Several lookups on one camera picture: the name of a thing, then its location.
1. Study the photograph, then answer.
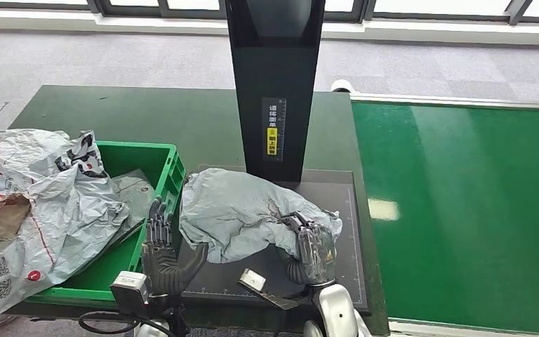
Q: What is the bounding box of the plain grey parcel bag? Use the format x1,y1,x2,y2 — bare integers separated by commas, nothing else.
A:
178,168,343,265

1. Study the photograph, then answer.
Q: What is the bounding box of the green conveyor belt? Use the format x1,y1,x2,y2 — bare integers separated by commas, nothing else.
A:
331,79,539,337

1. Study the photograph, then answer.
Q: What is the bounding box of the black inbound scanner machine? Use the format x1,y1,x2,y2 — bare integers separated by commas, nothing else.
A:
176,0,371,315

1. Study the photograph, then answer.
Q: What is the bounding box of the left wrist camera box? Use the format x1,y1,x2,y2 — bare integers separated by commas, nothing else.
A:
109,271,152,312

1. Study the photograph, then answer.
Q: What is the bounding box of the green plastic crate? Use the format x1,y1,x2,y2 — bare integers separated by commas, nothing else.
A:
25,140,187,308

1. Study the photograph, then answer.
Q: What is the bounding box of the dark window frame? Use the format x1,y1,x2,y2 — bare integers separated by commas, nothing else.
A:
0,0,539,25

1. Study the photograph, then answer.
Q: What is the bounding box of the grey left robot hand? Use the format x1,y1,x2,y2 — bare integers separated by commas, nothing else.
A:
140,196,210,297

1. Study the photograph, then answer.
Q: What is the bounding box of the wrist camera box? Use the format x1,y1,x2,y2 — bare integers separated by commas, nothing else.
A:
109,271,152,312
237,268,307,311

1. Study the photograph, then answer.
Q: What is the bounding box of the black yellow label sticker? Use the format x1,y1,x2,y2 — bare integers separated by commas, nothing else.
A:
261,96,288,163

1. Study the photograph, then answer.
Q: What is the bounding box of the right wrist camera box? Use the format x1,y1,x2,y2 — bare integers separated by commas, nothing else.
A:
237,268,307,311

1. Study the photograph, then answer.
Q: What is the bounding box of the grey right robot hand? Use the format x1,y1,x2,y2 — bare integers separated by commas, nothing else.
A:
276,211,338,286

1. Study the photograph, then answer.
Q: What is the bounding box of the grey parcel bag torn hole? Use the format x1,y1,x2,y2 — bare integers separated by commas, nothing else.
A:
0,131,131,324

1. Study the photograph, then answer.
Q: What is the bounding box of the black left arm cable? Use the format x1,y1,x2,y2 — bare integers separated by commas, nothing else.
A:
77,310,178,337

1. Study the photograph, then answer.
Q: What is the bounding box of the white window sill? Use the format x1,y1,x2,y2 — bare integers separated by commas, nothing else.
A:
0,9,539,46

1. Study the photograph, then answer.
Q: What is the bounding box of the grey parcel bag red stripe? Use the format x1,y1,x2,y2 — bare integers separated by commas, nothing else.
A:
104,168,156,247

